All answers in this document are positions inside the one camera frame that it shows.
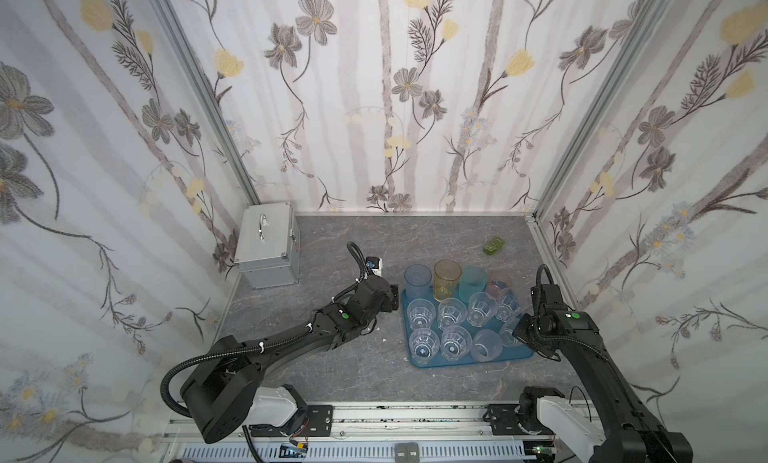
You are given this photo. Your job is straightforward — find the clear faceted cup back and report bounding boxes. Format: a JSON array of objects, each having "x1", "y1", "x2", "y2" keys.
[{"x1": 441, "y1": 325, "x2": 472, "y2": 361}]

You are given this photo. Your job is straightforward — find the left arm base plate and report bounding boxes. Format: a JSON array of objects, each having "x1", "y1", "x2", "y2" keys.
[{"x1": 248, "y1": 405, "x2": 334, "y2": 438}]

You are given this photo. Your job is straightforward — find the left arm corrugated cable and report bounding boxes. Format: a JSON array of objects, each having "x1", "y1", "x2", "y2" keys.
[{"x1": 159, "y1": 241, "x2": 370, "y2": 463}]

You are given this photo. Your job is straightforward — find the clear faceted cup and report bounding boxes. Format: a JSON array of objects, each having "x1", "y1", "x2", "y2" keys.
[
  {"x1": 437, "y1": 297, "x2": 468, "y2": 330},
  {"x1": 495, "y1": 288, "x2": 521, "y2": 323},
  {"x1": 467, "y1": 292, "x2": 498, "y2": 328},
  {"x1": 409, "y1": 329, "x2": 440, "y2": 365},
  {"x1": 407, "y1": 298, "x2": 436, "y2": 331},
  {"x1": 441, "y1": 325, "x2": 472, "y2": 361}
]

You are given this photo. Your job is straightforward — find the teal dotted plastic cup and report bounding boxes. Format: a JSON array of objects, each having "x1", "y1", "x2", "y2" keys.
[{"x1": 458, "y1": 266, "x2": 488, "y2": 303}]

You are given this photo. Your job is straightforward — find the teal plastic tray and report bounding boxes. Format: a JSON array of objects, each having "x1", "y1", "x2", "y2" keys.
[{"x1": 402, "y1": 284, "x2": 533, "y2": 368}]

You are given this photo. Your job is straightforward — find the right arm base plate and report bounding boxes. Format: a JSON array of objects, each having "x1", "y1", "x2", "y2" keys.
[{"x1": 482, "y1": 404, "x2": 541, "y2": 436}]

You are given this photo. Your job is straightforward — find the aluminium mounting rail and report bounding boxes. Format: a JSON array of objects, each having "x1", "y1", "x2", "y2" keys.
[{"x1": 156, "y1": 396, "x2": 602, "y2": 462}]

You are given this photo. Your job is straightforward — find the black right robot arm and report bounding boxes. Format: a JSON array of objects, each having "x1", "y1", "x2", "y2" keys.
[{"x1": 514, "y1": 283, "x2": 693, "y2": 462}]

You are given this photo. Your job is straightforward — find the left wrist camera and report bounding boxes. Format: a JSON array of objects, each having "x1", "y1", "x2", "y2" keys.
[{"x1": 365, "y1": 256, "x2": 383, "y2": 277}]

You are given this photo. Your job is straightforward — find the silver aluminium case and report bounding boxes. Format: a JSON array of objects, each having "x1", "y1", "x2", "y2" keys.
[{"x1": 234, "y1": 201, "x2": 300, "y2": 289}]

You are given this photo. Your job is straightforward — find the yellow plastic cup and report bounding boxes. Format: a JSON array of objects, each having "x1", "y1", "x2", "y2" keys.
[{"x1": 433, "y1": 259, "x2": 462, "y2": 302}]

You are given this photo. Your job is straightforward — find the pink plastic cup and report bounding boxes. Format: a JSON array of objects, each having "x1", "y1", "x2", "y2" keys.
[{"x1": 485, "y1": 271, "x2": 513, "y2": 303}]

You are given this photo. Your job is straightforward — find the blue plastic cup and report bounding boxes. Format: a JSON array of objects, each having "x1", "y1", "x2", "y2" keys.
[{"x1": 404, "y1": 264, "x2": 432, "y2": 301}]

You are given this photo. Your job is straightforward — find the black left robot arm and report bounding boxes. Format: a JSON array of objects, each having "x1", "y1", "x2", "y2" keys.
[{"x1": 161, "y1": 275, "x2": 399, "y2": 444}]

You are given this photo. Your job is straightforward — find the clear small round cup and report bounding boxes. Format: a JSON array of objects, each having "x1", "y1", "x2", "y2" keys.
[{"x1": 499, "y1": 315, "x2": 522, "y2": 348}]

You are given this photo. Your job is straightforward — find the small green block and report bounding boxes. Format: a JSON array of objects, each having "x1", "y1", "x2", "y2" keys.
[{"x1": 482, "y1": 236, "x2": 505, "y2": 255}]

